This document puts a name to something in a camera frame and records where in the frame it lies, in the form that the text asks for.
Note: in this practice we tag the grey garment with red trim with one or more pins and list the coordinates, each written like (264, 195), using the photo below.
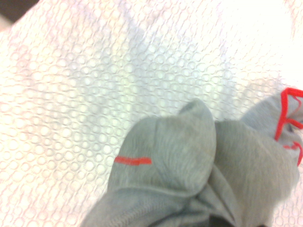
(177, 146)

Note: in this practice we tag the white textured bed blanket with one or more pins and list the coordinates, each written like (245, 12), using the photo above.
(94, 94)

